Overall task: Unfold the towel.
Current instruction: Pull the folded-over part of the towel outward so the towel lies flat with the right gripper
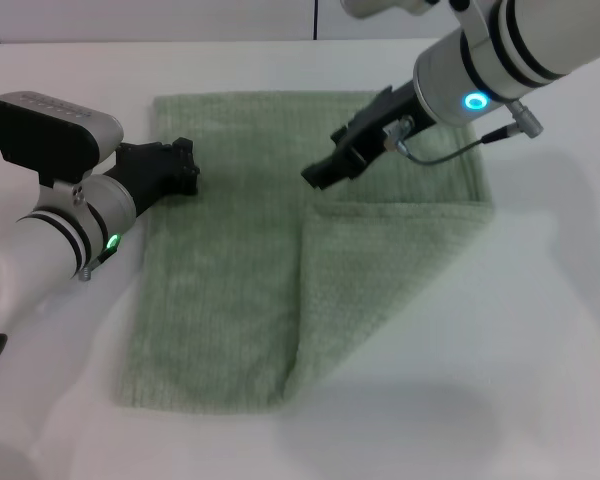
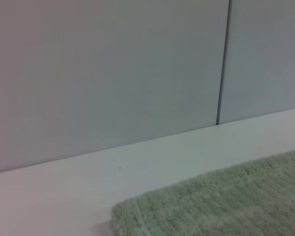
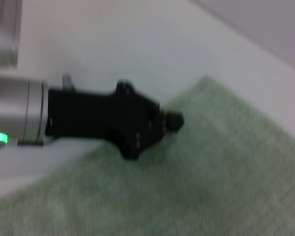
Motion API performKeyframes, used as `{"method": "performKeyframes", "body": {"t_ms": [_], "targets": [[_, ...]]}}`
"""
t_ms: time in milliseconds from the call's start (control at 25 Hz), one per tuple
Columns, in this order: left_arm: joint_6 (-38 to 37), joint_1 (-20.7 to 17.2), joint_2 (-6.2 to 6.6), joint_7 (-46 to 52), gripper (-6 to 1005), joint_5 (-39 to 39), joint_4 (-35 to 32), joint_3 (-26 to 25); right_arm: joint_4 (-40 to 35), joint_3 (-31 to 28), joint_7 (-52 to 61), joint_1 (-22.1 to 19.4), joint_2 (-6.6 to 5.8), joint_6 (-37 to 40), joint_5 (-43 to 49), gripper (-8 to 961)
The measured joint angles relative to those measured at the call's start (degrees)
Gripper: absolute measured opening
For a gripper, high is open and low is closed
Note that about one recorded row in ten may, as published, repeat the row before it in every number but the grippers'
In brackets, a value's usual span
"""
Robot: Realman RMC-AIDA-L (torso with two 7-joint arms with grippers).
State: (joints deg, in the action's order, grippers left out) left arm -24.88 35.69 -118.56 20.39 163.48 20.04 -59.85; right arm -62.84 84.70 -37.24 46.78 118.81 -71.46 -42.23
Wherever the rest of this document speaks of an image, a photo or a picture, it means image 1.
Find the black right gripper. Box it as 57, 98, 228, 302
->
301, 79, 434, 192

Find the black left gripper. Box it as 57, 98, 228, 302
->
102, 136, 202, 219

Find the green terry towel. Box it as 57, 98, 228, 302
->
110, 89, 497, 414

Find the left arm wrist cable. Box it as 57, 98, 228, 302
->
78, 243, 120, 282

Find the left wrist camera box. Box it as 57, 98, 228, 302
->
0, 91, 125, 206

